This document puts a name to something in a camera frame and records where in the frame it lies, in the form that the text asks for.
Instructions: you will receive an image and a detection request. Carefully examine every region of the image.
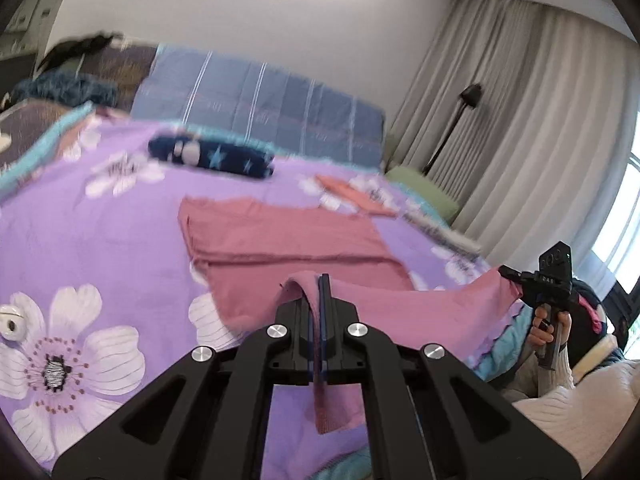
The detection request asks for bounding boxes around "person's right hand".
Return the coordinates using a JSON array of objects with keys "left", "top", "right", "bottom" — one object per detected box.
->
[{"left": 530, "top": 305, "right": 572, "bottom": 356}]

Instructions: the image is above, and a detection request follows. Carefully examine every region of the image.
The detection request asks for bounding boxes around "pile of dark clothes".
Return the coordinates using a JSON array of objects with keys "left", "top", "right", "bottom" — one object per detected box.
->
[{"left": 570, "top": 280, "right": 626, "bottom": 361}]

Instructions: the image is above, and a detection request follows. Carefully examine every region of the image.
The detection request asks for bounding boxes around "black garment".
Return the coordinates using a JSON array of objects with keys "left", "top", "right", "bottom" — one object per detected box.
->
[{"left": 37, "top": 31, "right": 126, "bottom": 73}]

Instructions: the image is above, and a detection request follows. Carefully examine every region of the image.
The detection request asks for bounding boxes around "grey pleated curtain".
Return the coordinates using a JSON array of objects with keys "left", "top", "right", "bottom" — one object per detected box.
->
[{"left": 387, "top": 0, "right": 640, "bottom": 281}]

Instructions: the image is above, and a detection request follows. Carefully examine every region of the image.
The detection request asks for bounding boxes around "purple floral bedsheet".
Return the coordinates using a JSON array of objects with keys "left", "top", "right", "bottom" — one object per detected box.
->
[{"left": 0, "top": 115, "right": 531, "bottom": 480}]

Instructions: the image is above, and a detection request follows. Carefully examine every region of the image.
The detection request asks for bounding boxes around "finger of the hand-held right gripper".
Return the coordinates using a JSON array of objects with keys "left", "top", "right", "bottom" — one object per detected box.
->
[{"left": 498, "top": 264, "right": 526, "bottom": 306}]

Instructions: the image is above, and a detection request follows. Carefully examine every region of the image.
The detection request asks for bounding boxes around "pink long-sleeve shirt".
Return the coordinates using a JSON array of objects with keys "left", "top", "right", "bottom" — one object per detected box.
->
[{"left": 177, "top": 196, "right": 523, "bottom": 436}]

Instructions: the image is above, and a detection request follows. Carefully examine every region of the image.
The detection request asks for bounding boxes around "dark blue fuzzy blanket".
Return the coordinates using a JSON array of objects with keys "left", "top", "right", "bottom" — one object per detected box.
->
[{"left": 10, "top": 70, "right": 118, "bottom": 108}]

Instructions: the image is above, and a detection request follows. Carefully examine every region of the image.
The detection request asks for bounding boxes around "person's white sweater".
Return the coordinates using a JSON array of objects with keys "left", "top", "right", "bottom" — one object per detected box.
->
[{"left": 512, "top": 357, "right": 640, "bottom": 480}]

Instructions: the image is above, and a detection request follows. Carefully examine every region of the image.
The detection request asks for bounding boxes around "black floor lamp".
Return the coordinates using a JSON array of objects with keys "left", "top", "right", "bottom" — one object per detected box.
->
[{"left": 422, "top": 83, "right": 483, "bottom": 176}]

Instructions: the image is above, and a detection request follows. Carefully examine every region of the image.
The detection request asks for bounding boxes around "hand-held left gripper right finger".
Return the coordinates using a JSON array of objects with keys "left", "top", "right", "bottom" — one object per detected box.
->
[{"left": 319, "top": 273, "right": 582, "bottom": 480}]

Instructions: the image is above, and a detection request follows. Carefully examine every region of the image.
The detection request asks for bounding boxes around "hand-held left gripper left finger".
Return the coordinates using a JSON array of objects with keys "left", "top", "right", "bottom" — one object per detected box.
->
[{"left": 52, "top": 300, "right": 317, "bottom": 480}]

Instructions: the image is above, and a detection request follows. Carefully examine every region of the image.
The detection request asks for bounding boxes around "navy star-print folded garment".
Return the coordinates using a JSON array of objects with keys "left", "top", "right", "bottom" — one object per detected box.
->
[{"left": 147, "top": 132, "right": 277, "bottom": 179}]

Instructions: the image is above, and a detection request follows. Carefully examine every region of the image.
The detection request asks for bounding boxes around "person's right forearm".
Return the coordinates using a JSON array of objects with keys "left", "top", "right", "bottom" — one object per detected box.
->
[{"left": 502, "top": 342, "right": 576, "bottom": 403}]

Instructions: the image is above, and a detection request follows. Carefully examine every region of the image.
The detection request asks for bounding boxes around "orange folded garment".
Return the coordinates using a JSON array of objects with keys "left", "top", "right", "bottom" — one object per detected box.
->
[{"left": 315, "top": 174, "right": 401, "bottom": 219}]

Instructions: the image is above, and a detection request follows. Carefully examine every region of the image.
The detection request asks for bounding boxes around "green pillow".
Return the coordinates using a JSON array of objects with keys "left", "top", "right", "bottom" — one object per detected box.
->
[{"left": 385, "top": 166, "right": 461, "bottom": 223}]

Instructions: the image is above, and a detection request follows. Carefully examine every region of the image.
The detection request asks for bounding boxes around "stack of clothes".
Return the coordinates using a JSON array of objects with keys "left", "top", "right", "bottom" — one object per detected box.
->
[{"left": 400, "top": 205, "right": 483, "bottom": 256}]

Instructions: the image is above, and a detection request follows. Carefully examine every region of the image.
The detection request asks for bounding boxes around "dark patterned quilt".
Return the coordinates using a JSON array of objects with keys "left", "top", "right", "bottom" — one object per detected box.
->
[{"left": 0, "top": 42, "right": 158, "bottom": 171}]

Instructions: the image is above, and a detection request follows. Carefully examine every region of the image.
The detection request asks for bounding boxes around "blue plaid headboard cover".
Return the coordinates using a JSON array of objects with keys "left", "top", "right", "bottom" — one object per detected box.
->
[{"left": 131, "top": 44, "right": 387, "bottom": 167}]

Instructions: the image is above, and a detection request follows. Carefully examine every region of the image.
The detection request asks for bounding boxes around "white round case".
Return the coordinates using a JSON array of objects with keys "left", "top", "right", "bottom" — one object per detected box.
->
[{"left": 0, "top": 304, "right": 27, "bottom": 343}]

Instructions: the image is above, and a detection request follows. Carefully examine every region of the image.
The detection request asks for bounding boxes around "window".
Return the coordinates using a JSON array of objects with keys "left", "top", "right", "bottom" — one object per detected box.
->
[{"left": 590, "top": 155, "right": 640, "bottom": 331}]

